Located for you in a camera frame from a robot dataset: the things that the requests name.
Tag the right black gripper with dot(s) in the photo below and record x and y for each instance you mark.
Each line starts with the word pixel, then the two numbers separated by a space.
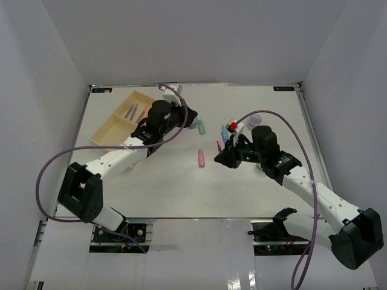
pixel 228 157

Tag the left black corner label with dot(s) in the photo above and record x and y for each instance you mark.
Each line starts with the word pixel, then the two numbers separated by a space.
pixel 101 90

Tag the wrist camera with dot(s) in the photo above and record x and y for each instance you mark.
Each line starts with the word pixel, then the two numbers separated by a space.
pixel 235 129
pixel 170 96

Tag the pink highlighter pen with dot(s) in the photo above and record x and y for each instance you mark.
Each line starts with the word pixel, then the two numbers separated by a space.
pixel 218 146

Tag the paperclip jar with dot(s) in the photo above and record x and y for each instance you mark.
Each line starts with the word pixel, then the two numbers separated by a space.
pixel 192 126
pixel 254 121

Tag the left paperclip jar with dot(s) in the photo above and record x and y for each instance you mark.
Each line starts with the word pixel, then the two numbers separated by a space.
pixel 192 126

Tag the right paperclip jar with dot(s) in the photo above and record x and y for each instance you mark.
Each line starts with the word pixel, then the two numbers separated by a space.
pixel 254 121

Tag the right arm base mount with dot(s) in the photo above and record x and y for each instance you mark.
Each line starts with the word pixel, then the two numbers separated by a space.
pixel 270 238

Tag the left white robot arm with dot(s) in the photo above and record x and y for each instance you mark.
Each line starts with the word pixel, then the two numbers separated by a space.
pixel 81 192

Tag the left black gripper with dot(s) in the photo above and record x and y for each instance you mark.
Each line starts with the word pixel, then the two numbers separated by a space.
pixel 190 115

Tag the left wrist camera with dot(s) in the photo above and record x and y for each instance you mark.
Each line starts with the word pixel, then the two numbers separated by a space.
pixel 170 96

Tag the black corner label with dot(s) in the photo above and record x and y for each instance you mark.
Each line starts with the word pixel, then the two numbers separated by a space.
pixel 101 90
pixel 283 88

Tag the pink correction tape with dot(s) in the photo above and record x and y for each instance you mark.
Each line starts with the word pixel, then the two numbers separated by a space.
pixel 201 159

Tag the right black corner label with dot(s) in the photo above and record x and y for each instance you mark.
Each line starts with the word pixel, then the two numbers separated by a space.
pixel 283 88

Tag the purple pen in box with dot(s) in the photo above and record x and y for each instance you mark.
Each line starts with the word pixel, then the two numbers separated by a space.
pixel 129 111

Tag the blue pen in box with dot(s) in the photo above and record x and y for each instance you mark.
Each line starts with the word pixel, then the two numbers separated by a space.
pixel 131 115

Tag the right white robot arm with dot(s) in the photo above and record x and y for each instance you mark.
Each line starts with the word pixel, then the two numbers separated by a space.
pixel 353 235

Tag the beige compartment box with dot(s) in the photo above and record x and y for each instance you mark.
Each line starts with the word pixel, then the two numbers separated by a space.
pixel 116 129

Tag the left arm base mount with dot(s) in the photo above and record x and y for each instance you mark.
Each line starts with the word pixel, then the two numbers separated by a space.
pixel 129 238

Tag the green correction tape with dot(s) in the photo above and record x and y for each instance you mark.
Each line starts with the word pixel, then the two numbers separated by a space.
pixel 201 127

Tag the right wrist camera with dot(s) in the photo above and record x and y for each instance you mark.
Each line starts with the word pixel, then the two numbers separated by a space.
pixel 235 129

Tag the orange highlighter pen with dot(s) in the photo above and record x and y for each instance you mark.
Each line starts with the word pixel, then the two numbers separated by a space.
pixel 140 117

